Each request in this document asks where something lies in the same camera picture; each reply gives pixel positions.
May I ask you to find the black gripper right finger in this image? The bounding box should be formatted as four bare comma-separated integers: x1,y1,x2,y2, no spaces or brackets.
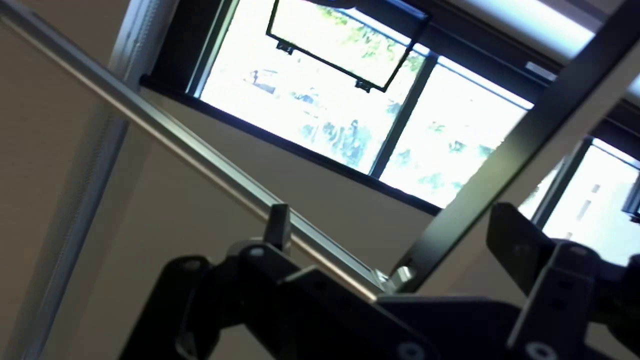
485,202,601,360

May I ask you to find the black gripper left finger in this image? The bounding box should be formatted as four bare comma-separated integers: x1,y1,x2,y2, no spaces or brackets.
119,202,296,360

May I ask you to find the white folding desk lamp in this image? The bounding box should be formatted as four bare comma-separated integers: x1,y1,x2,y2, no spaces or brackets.
0,0,640,301

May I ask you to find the beige roller window blind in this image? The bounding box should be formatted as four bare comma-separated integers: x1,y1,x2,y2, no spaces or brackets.
445,0,640,66

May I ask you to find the black rectangular wire frame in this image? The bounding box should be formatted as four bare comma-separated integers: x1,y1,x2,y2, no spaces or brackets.
264,0,433,95

